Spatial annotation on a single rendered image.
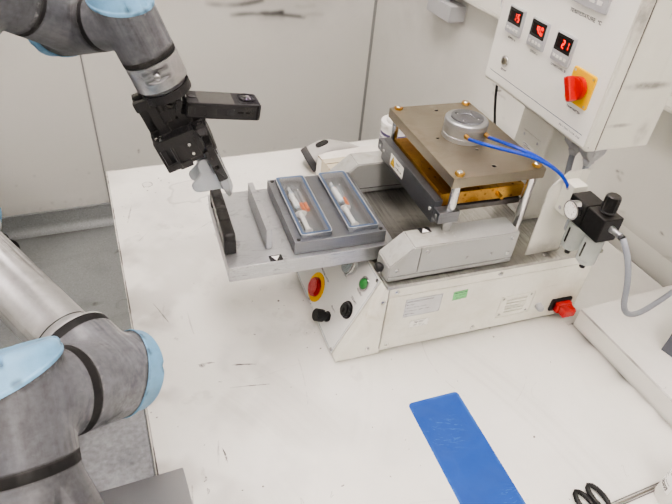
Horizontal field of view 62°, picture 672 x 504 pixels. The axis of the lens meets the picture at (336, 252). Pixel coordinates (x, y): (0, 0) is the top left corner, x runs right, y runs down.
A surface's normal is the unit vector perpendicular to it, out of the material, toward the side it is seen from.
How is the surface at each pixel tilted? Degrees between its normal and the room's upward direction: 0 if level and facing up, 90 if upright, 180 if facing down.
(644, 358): 0
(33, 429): 49
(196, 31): 90
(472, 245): 90
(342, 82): 90
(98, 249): 0
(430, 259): 90
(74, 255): 0
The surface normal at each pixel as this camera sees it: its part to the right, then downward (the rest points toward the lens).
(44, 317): 0.05, -0.53
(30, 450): 0.57, -0.17
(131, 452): 0.08, -0.78
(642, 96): 0.32, 0.61
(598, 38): -0.95, 0.14
